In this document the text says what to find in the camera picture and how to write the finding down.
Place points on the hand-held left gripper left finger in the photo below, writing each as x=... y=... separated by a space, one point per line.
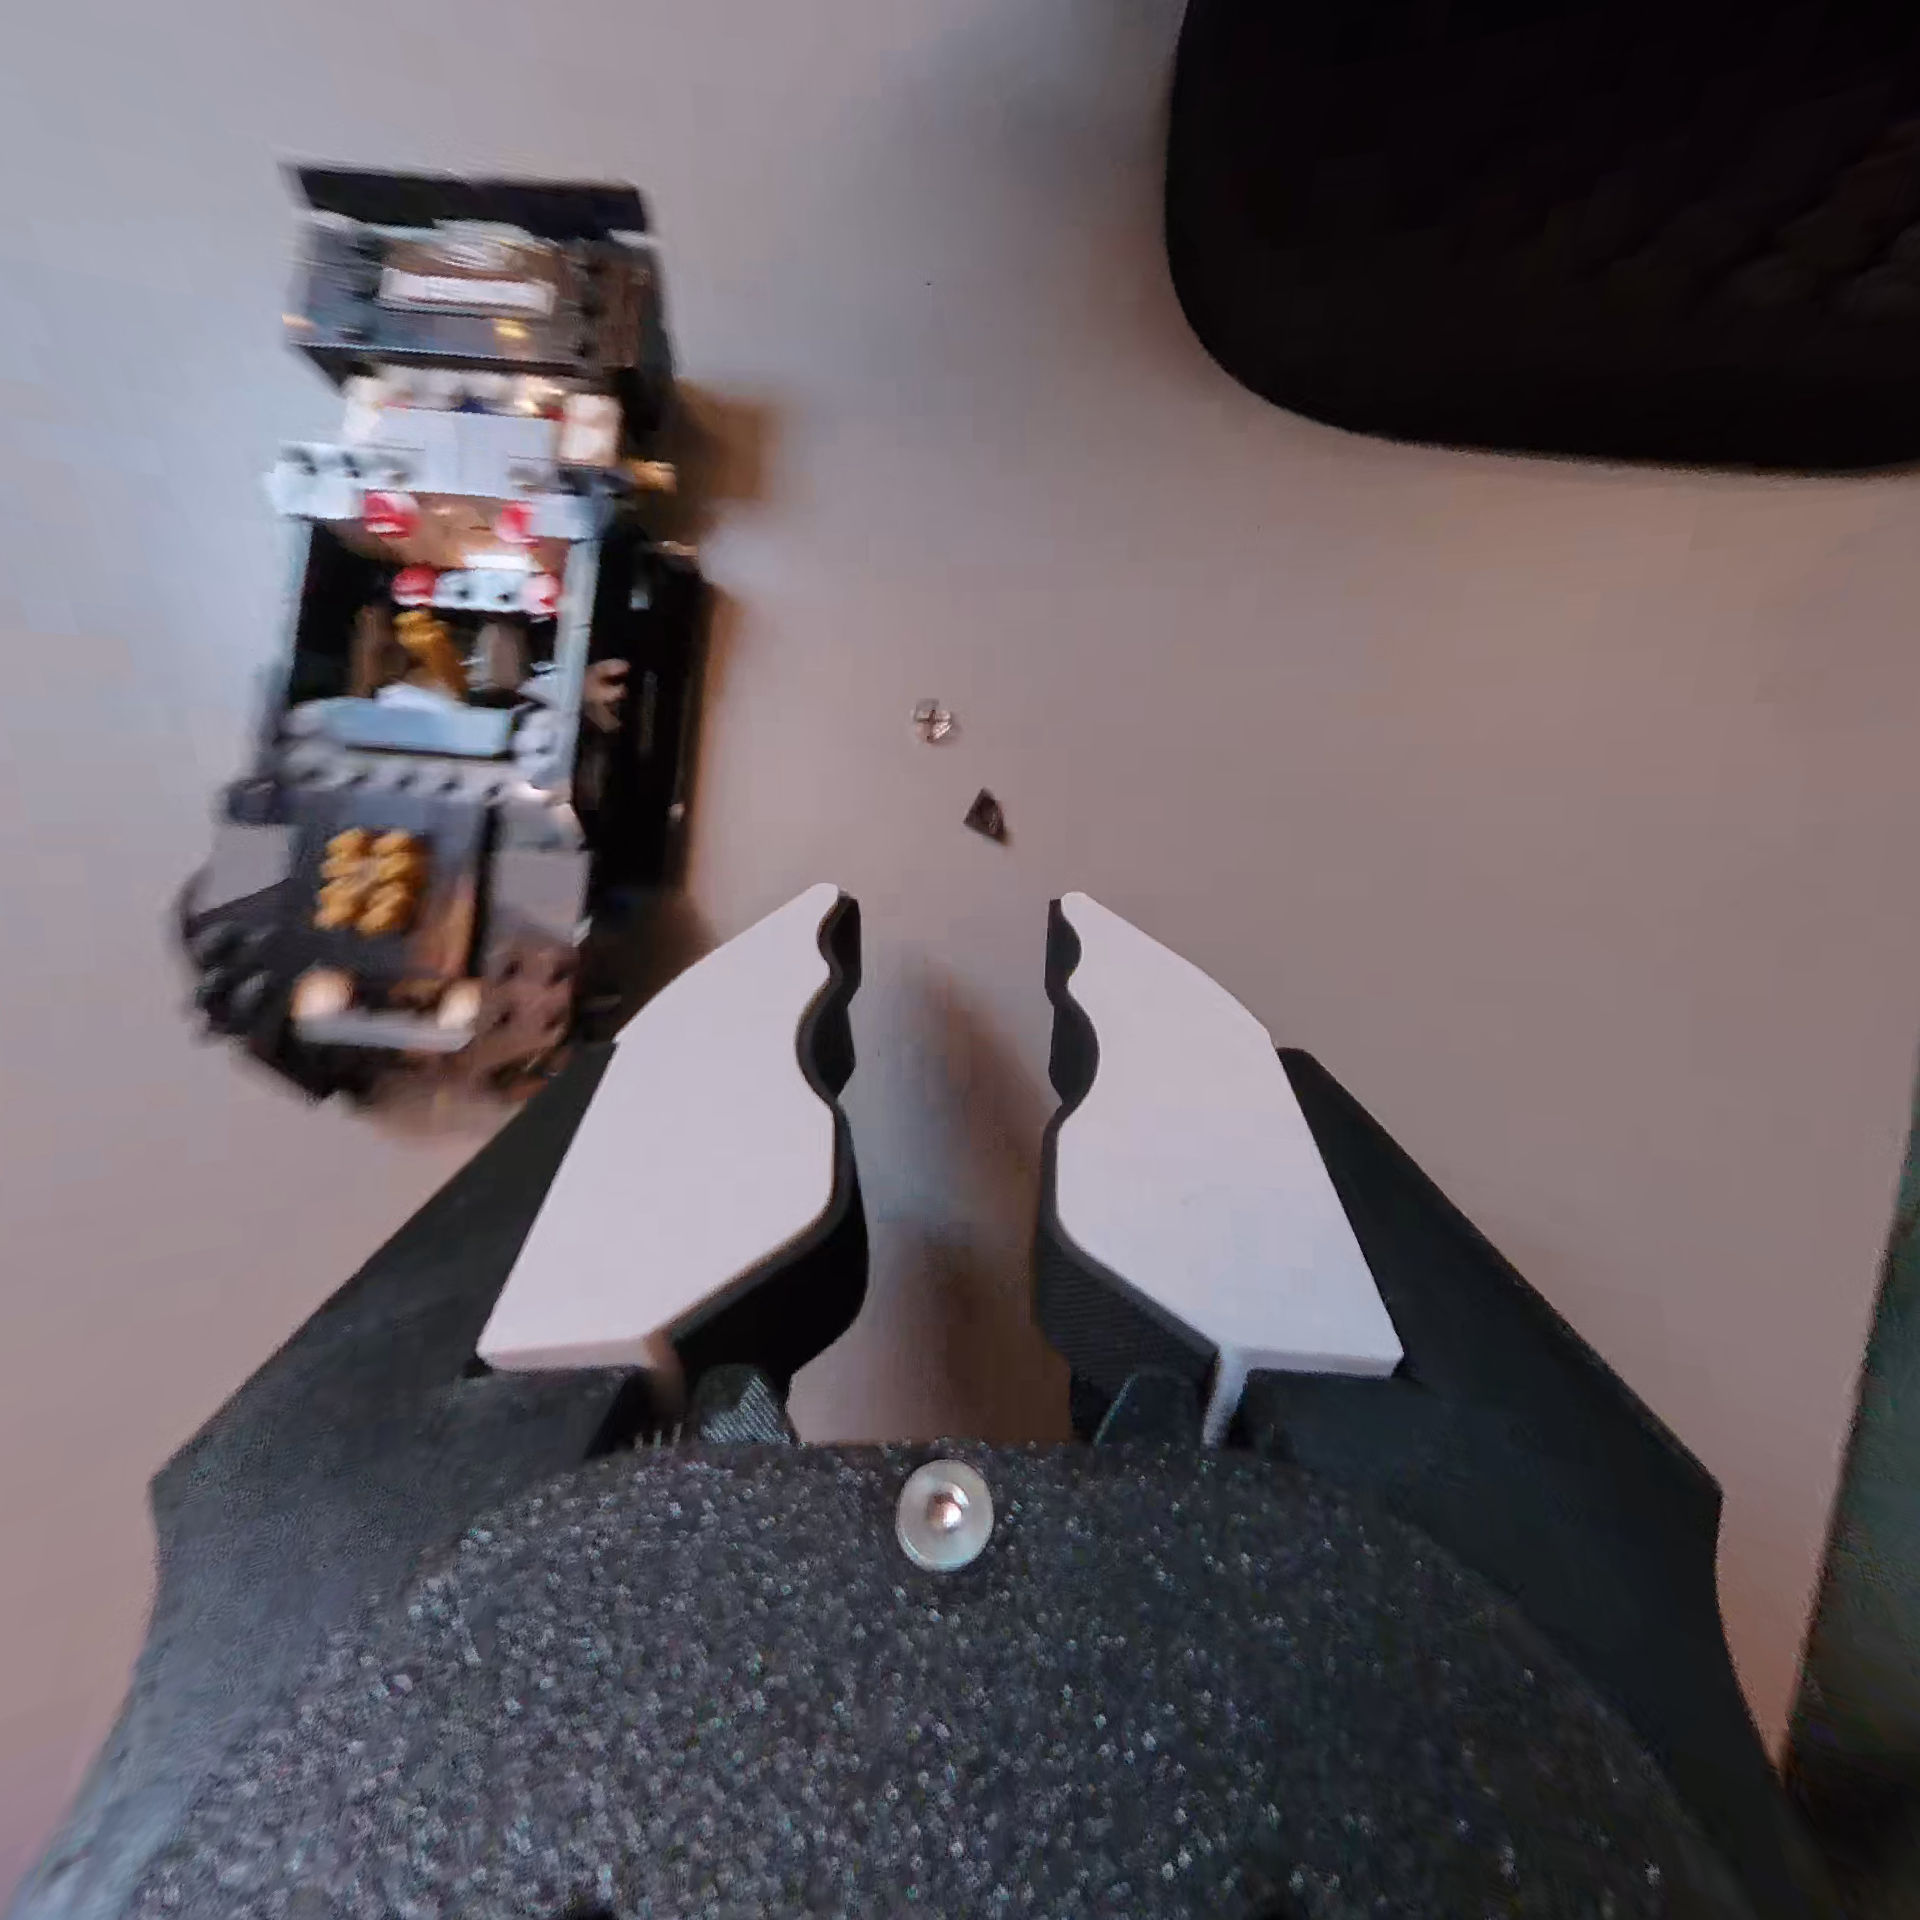
x=675 y=1172

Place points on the lego car model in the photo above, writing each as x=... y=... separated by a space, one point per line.
x=452 y=662

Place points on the tiny red round lego stud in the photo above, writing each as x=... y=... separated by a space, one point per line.
x=981 y=814

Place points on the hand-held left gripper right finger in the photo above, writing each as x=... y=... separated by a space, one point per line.
x=1216 y=1172

